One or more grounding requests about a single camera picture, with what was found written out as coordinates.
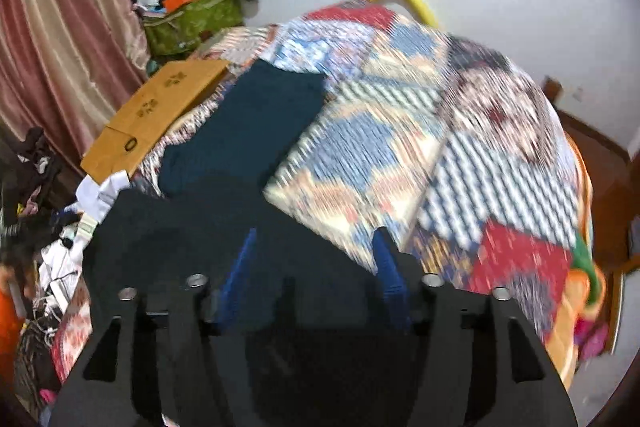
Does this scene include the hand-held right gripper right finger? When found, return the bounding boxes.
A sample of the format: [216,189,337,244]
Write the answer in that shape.
[374,227,578,427]

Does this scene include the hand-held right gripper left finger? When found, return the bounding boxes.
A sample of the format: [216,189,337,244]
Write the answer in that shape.
[47,227,261,427]

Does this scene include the black pants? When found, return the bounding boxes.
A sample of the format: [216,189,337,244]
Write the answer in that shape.
[82,174,418,427]

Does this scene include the teal folded pants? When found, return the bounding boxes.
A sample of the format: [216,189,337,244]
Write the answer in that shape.
[157,59,328,198]

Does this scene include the patchwork quilt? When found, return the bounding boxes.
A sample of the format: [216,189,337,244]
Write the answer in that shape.
[50,0,593,388]

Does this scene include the brown cardboard box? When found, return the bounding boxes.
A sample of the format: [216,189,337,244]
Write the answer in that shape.
[80,59,231,182]

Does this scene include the dark clothing heap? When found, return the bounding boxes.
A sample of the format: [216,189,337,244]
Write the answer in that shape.
[0,127,66,228]

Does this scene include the green patterned bag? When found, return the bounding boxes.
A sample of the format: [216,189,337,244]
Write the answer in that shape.
[142,0,246,58]

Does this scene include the pink curtain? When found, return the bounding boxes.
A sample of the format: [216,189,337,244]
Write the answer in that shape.
[0,0,151,158]

